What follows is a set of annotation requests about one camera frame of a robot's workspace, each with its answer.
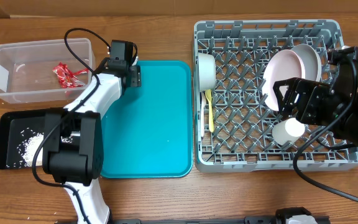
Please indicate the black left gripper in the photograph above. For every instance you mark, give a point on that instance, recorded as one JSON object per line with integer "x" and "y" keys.
{"x": 136, "y": 79}

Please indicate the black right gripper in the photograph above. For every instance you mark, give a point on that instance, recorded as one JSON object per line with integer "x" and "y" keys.
{"x": 312, "y": 91}

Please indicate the white ceramic mug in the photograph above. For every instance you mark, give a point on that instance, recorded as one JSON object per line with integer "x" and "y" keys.
{"x": 288, "y": 130}

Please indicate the large white round plate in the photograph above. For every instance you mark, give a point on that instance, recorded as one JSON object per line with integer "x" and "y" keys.
{"x": 283, "y": 65}

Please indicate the grey round plate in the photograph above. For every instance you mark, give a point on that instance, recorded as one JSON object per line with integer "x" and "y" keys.
{"x": 311, "y": 61}

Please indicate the red snack wrapper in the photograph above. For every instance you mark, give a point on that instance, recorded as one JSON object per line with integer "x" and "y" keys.
{"x": 67, "y": 78}

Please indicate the pale pink plastic fork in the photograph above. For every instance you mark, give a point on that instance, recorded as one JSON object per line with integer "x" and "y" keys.
{"x": 202, "y": 119}

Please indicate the grey bowl of rice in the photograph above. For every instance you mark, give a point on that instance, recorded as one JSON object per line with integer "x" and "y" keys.
{"x": 206, "y": 71}

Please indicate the yellow plastic spoon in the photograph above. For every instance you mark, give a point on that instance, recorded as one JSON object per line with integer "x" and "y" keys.
{"x": 209, "y": 98}

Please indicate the white paper napkin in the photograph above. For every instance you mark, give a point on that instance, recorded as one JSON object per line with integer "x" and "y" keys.
{"x": 135, "y": 61}

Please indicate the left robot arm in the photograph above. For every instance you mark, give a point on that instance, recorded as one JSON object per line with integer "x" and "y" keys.
{"x": 73, "y": 141}

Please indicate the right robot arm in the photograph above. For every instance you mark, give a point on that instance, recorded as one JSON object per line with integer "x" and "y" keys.
{"x": 345, "y": 85}

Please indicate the grey plastic dishwasher rack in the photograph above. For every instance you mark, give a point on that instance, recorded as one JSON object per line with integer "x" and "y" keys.
{"x": 242, "y": 139}

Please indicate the clear plastic waste bin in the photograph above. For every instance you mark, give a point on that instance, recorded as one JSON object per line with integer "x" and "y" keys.
{"x": 26, "y": 69}

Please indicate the black waste bin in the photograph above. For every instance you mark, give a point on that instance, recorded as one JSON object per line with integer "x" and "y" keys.
{"x": 15, "y": 120}

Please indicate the teal plastic serving tray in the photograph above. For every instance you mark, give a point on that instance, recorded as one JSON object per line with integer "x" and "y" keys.
{"x": 148, "y": 132}

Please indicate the pile of white rice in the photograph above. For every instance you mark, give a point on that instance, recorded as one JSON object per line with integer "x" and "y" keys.
{"x": 22, "y": 147}

